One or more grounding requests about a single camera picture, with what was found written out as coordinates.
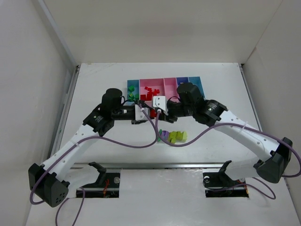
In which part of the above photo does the red brick cluster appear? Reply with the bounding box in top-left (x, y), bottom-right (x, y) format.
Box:
top-left (140, 94), bottom-right (148, 101)

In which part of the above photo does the red flower duplo brick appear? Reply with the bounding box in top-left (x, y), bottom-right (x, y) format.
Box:
top-left (150, 109), bottom-right (157, 119)

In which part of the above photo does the small green number brick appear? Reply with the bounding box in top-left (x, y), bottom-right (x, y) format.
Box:
top-left (128, 93), bottom-right (136, 101)

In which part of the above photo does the purple flower duplo brick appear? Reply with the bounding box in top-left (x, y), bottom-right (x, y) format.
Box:
top-left (159, 129), bottom-right (169, 141)

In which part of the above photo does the lime green duplo stack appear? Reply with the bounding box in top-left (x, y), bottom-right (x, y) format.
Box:
top-left (168, 131), bottom-right (188, 144)

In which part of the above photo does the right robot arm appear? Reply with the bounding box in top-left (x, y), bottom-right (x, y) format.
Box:
top-left (163, 82), bottom-right (293, 187)

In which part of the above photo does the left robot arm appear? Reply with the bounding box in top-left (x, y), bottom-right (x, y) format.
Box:
top-left (28, 88), bottom-right (150, 207)

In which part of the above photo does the light blue bin right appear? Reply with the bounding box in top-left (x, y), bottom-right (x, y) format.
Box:
top-left (188, 77), bottom-right (205, 98)

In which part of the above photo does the large pink bin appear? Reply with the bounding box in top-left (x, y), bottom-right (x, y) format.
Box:
top-left (139, 78), bottom-right (165, 107)

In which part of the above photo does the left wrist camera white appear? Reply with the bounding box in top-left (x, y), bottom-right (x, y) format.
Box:
top-left (135, 105), bottom-right (150, 121)

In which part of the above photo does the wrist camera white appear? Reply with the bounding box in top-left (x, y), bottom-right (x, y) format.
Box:
top-left (152, 96), bottom-right (168, 114)
top-left (135, 105), bottom-right (150, 121)

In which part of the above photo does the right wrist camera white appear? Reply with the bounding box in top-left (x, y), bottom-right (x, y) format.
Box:
top-left (152, 96), bottom-right (168, 114)

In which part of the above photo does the aluminium rail front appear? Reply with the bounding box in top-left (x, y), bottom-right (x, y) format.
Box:
top-left (47, 162), bottom-right (275, 170)

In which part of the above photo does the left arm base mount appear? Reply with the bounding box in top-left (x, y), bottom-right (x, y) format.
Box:
top-left (81, 162), bottom-right (120, 198)

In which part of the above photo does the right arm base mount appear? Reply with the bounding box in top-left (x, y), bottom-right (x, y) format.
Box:
top-left (203, 161), bottom-right (249, 198)

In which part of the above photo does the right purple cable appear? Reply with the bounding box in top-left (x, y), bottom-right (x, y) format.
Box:
top-left (156, 110), bottom-right (301, 200)

